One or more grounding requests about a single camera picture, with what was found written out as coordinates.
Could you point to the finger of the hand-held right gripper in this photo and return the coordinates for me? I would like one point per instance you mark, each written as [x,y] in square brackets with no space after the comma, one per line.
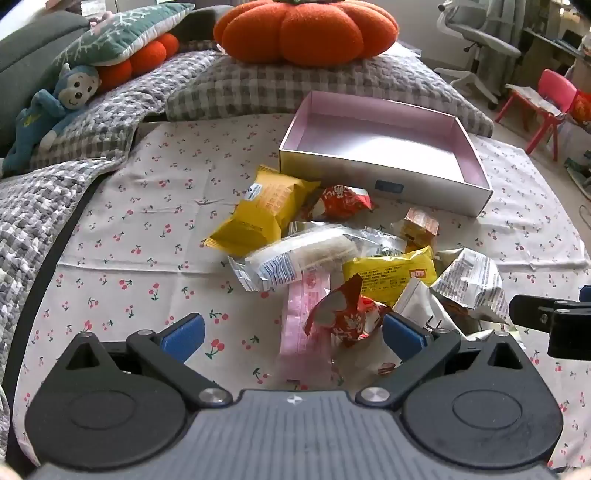
[535,314]

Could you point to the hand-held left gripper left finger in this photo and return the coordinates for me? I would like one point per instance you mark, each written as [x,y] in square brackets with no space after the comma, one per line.
[182,338]

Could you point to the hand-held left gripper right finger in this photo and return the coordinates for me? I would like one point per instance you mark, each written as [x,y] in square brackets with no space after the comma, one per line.
[404,339]

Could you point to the small yellow snack packet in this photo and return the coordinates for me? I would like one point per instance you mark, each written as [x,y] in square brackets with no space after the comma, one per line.
[388,277]

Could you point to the red snack packet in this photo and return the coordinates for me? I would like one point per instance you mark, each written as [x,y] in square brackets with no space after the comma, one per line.
[341,318]
[341,201]

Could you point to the white nut print snack packet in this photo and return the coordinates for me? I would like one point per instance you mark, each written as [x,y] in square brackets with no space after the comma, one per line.
[471,277]

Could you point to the pink snack packet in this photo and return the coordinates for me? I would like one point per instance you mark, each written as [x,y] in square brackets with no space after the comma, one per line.
[300,332]

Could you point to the orange wafer packet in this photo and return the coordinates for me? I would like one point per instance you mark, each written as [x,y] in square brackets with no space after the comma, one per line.
[421,226]

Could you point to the clear rice cracker packet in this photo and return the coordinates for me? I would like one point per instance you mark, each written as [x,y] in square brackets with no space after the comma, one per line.
[295,258]

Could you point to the large yellow snack packet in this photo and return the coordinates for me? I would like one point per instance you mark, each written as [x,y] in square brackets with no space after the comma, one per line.
[263,207]

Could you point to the pink-lined cardboard box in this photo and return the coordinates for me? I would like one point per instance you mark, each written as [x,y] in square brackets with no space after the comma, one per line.
[383,138]

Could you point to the cherry print cloth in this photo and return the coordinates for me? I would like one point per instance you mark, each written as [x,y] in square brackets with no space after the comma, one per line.
[138,258]

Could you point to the white plastic bag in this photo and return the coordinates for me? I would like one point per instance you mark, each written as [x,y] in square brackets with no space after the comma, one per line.
[575,138]

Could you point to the red gift bag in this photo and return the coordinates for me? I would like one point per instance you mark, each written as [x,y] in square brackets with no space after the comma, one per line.
[582,107]

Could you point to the crumpled paper sheet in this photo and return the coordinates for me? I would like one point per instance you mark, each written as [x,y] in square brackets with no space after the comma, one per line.
[531,97]

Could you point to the pink child chair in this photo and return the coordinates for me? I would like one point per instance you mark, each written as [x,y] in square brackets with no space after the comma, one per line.
[556,85]

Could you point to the grey checked blanket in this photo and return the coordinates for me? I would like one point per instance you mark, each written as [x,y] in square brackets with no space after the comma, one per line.
[92,124]

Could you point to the grey checked pillow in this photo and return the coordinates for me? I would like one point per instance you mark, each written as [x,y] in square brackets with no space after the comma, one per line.
[258,87]

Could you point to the wooden desk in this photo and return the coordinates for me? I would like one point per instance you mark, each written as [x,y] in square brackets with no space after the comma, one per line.
[545,50]

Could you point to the blue monkey plush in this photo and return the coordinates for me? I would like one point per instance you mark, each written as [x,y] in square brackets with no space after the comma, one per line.
[74,87]

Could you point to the small orange pumpkin cushion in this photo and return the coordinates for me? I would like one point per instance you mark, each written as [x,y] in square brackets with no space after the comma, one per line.
[147,57]

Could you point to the white office chair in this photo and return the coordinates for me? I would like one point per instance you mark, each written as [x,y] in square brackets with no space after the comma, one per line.
[480,34]

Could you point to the grey curtain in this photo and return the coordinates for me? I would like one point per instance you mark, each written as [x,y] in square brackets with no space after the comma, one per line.
[505,11]

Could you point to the green snowflake pillow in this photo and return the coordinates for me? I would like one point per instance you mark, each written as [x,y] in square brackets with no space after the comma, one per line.
[120,32]

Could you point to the dark grey cushion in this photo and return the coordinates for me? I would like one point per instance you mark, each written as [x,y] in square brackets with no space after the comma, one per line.
[27,60]
[198,21]

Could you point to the large orange pumpkin cushion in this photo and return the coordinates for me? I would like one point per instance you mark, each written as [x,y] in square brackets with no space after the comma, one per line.
[300,32]

